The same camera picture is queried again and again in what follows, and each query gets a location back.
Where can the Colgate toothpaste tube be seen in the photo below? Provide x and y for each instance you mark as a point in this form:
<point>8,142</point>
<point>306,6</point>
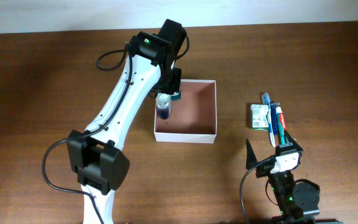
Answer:
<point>281,124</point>

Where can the purple foaming soap pump bottle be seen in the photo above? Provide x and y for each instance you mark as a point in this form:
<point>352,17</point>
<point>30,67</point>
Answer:
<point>163,105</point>

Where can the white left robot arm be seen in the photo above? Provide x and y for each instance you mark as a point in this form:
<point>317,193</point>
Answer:
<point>95,154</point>

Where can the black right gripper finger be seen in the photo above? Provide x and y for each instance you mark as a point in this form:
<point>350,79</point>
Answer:
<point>292,145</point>
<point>251,160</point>

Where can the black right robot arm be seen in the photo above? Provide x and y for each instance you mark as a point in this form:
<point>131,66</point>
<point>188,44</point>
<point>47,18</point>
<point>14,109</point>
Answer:
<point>297,199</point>

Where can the pink cardboard box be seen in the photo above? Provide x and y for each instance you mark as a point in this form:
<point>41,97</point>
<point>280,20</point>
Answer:
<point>194,116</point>

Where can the blue Listerine mouthwash bottle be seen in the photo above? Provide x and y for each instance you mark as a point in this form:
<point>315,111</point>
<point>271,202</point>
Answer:
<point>176,96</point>

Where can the blue white toothbrush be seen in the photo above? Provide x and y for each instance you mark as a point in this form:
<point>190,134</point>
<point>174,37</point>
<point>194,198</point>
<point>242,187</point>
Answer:
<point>266,101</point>

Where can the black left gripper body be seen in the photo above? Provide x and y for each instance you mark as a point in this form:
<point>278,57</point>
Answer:
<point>171,80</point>

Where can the green white wipes packet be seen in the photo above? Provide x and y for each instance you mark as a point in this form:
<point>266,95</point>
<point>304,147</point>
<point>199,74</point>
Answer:
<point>259,119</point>

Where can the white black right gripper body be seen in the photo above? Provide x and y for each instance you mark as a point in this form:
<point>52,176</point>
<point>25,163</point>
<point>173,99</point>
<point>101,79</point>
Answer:
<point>264,170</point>

